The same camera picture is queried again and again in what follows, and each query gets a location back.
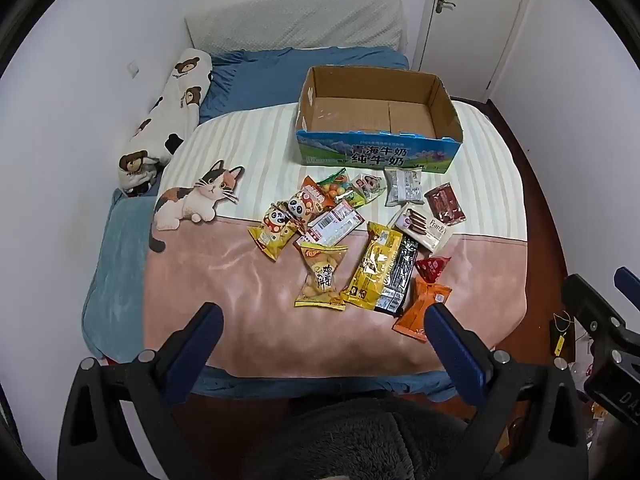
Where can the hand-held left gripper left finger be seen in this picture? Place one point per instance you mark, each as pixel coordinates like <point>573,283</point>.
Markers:
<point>200,340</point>

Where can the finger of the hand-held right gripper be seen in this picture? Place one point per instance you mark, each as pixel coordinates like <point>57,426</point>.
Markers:
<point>590,305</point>
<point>629,285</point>

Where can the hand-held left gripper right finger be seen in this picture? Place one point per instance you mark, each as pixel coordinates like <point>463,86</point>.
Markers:
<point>450,345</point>

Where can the orange snack packet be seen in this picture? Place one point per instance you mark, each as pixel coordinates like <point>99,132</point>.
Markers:
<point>412,310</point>

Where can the small red triangular packet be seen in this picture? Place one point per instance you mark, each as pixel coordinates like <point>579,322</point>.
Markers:
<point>432,266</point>

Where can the black long snack packet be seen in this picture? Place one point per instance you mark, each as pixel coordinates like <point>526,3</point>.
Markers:
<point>402,275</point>

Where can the yellow and black long packet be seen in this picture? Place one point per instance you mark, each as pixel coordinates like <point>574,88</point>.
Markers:
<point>372,265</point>

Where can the beige chocolate wafer packet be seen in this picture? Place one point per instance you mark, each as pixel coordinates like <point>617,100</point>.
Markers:
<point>425,227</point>

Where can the yellow panda snack packet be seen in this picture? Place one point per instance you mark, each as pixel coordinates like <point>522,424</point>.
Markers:
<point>274,232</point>

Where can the yellow puffed snack packet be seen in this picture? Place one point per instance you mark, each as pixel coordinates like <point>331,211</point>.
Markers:
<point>320,277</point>

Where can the grey and white snack packet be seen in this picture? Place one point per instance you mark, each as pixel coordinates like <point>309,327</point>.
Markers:
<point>404,187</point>

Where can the red and white long packet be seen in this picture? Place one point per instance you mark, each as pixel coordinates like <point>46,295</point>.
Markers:
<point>332,222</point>

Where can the red panda snack packet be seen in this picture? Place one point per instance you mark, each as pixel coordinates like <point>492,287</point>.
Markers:
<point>307,206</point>

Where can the cardboard box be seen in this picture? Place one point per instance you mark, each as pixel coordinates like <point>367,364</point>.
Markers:
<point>350,115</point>

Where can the yellow tag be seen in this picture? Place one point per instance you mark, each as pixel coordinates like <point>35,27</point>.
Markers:
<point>558,344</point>

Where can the teal fleece blanket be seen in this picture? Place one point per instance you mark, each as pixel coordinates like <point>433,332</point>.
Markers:
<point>115,270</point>

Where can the grey fleece clothing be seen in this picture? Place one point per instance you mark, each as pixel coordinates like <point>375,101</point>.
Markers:
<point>360,445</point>

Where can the dark red snack packet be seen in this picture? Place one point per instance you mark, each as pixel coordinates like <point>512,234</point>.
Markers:
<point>445,204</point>

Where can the small packet with faces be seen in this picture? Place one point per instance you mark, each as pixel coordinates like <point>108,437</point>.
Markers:
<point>369,187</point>

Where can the green candy packet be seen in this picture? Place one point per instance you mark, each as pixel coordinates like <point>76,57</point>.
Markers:
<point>336,189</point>

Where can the white bear print pillow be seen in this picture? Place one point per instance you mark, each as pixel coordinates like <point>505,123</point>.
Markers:
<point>170,110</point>

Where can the blue bed sheet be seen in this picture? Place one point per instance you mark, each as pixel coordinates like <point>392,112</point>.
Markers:
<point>250,75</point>

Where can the white door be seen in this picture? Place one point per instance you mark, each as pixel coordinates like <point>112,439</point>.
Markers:
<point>475,35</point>

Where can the white wall socket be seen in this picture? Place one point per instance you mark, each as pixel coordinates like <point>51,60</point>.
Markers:
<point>134,69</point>

